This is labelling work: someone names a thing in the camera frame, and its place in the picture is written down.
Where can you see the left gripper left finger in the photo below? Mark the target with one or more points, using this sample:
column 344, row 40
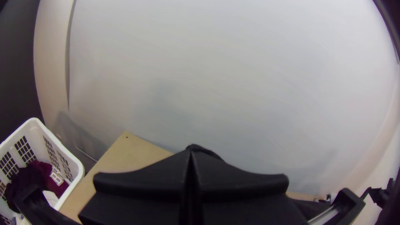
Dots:
column 140, row 193

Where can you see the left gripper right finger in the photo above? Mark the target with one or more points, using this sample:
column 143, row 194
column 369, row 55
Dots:
column 243, row 197

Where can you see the black t-shirt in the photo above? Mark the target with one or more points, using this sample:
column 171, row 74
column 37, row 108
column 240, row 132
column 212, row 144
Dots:
column 203, row 149

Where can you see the heap of clothes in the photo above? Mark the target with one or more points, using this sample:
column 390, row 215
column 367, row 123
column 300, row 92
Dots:
column 34, row 175

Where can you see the white laundry basket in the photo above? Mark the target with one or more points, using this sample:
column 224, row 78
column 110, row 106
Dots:
column 37, row 140

